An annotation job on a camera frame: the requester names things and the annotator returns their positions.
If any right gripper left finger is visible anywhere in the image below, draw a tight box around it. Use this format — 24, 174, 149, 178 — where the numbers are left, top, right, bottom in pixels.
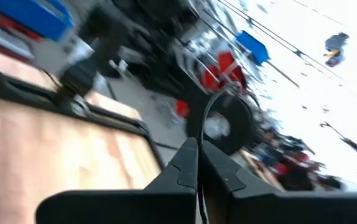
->
35, 136, 200, 224

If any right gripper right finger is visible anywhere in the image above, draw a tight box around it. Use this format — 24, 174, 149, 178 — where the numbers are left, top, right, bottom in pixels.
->
202, 139, 357, 224

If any black cord spool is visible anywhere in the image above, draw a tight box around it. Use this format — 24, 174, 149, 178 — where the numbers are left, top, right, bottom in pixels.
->
186, 92, 256, 156

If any thin black cord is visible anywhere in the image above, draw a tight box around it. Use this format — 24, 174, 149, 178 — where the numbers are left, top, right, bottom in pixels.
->
197, 83, 243, 224

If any red storage bin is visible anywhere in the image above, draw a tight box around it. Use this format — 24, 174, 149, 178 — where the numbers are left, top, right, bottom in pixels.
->
217, 51, 248, 90
175, 99, 190, 119
200, 65, 221, 93

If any blue storage bin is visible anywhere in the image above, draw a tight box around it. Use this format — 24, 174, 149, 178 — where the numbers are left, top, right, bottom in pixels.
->
236, 30, 271, 67

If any black aluminium table frame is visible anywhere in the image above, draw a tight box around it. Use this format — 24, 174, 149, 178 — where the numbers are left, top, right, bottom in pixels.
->
0, 51, 170, 158

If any black ceiling cable reel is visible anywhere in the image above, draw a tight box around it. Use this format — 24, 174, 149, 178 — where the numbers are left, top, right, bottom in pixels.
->
324, 32, 350, 52
323, 49, 345, 68

